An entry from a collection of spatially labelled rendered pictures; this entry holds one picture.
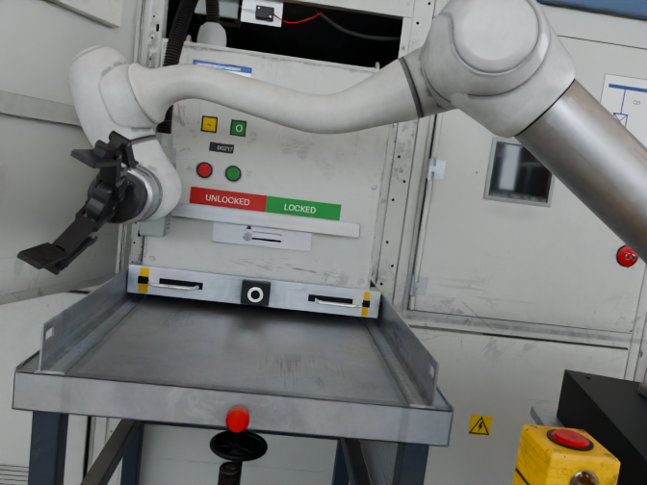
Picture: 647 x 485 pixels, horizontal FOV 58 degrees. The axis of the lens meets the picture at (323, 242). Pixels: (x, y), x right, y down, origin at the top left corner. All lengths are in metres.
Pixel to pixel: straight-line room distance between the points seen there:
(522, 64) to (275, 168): 0.67
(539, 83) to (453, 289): 0.89
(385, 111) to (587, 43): 0.85
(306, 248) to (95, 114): 0.51
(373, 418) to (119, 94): 0.63
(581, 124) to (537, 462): 0.40
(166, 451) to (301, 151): 0.88
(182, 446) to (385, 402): 0.88
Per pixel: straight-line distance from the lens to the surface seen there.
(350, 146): 1.25
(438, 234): 1.52
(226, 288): 1.26
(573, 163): 0.79
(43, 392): 0.91
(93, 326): 1.11
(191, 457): 1.68
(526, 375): 1.69
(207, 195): 1.25
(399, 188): 1.51
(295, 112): 0.94
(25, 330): 1.64
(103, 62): 1.02
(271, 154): 1.25
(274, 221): 1.21
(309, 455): 1.66
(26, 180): 1.31
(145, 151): 1.00
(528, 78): 0.74
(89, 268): 1.48
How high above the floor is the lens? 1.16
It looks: 7 degrees down
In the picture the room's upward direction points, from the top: 7 degrees clockwise
